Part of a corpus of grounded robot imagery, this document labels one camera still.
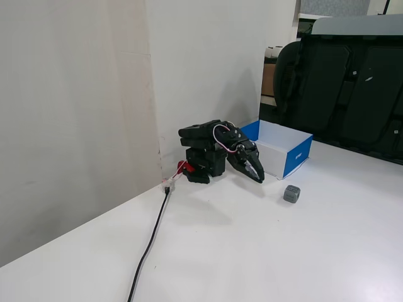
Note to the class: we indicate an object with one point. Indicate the white containers on shelf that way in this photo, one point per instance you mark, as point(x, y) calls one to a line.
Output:
point(273, 52)

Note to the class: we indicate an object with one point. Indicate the gray block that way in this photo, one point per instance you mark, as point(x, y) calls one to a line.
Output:
point(291, 194)

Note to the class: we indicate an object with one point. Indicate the large black moulded panel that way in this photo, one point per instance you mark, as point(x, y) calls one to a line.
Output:
point(355, 94)

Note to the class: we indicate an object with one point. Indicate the black chair back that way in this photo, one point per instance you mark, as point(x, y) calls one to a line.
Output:
point(285, 85)

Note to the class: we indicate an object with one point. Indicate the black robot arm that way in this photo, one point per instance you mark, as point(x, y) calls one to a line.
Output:
point(201, 135)

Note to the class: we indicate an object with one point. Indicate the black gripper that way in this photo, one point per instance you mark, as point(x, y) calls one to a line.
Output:
point(246, 156)

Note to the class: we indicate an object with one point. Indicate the red table clamp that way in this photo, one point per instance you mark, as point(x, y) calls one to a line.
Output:
point(185, 166)

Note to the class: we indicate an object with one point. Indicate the blue and white cardboard box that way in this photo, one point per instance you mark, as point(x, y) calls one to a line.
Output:
point(297, 154)

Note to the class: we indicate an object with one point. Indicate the gray rounded panel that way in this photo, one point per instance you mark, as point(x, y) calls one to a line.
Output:
point(359, 25)

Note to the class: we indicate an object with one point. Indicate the brown cardboard box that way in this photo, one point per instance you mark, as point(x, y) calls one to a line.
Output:
point(268, 80)

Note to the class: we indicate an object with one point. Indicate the clear controller board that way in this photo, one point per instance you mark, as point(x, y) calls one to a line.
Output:
point(167, 186)

